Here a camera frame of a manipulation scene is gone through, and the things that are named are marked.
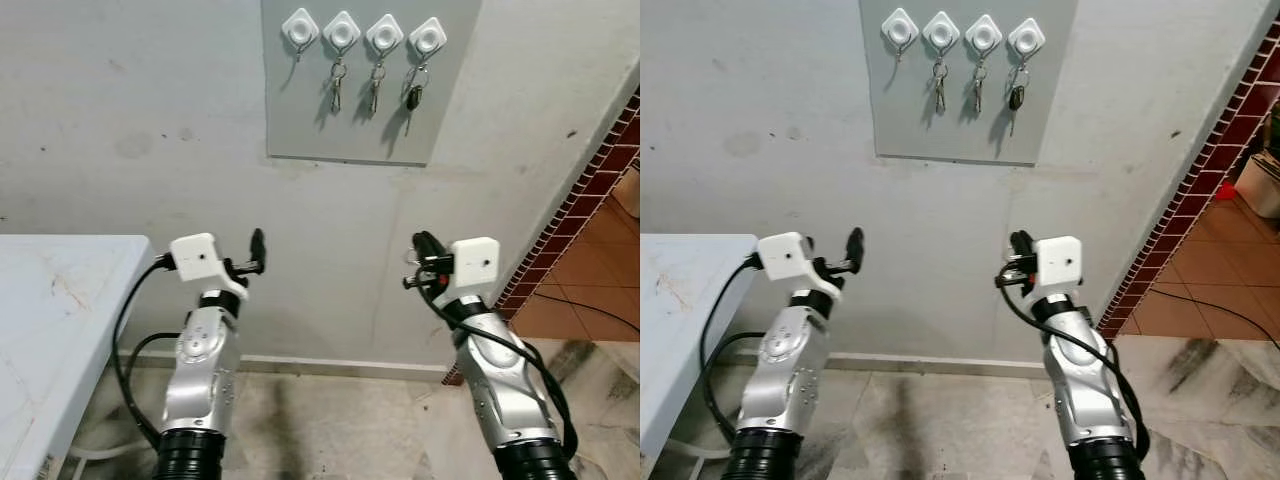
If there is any grey wall board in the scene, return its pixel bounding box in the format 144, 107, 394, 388
262, 0, 483, 167
858, 0, 1080, 167

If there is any white square wall hook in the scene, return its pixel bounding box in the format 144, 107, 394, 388
281, 8, 321, 63
964, 13, 1004, 65
408, 16, 449, 67
881, 7, 920, 61
365, 13, 406, 65
322, 11, 363, 63
1007, 17, 1047, 67
922, 11, 962, 63

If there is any white folding table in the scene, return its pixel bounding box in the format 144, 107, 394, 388
640, 234, 760, 463
0, 235, 157, 480

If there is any white storage box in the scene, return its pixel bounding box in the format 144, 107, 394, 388
1234, 150, 1280, 220

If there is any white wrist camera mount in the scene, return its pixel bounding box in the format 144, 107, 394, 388
1030, 236, 1085, 302
168, 233, 249, 302
757, 231, 844, 302
440, 237, 501, 307

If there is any black floor cable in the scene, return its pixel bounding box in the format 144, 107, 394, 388
1150, 287, 1280, 347
544, 289, 641, 333

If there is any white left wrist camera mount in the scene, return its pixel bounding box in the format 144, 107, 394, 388
757, 231, 844, 302
168, 233, 249, 302

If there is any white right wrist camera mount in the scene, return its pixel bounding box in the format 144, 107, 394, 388
440, 237, 501, 307
1030, 236, 1085, 302

